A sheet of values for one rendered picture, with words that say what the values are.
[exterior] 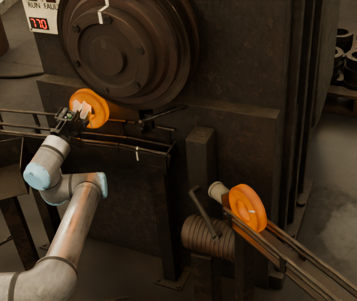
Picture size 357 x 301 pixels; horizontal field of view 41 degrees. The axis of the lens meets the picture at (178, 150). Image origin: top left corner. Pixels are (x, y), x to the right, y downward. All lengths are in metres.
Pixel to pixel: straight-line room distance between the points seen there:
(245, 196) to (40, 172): 0.65
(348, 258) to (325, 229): 0.20
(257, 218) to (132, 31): 0.64
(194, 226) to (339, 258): 0.87
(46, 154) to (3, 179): 0.38
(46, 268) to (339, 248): 1.51
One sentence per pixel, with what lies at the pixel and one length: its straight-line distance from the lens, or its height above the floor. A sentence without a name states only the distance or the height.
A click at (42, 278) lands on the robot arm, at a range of 1.22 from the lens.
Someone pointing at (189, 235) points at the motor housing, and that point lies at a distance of 1.70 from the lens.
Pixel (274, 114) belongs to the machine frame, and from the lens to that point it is 1.61.
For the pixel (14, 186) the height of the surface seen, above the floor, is 0.60.
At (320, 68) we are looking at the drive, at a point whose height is 0.62.
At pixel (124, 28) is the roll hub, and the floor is 1.21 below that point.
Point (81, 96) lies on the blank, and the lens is 1.79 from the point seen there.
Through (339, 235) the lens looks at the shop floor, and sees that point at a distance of 2.45.
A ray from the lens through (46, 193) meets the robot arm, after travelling 1.70.
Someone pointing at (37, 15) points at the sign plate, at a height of 1.13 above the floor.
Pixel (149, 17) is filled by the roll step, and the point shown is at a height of 1.23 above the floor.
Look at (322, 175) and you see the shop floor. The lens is 2.76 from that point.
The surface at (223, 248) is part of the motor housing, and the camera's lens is 1.67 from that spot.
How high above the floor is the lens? 1.74
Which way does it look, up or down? 36 degrees down
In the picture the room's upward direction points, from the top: 5 degrees counter-clockwise
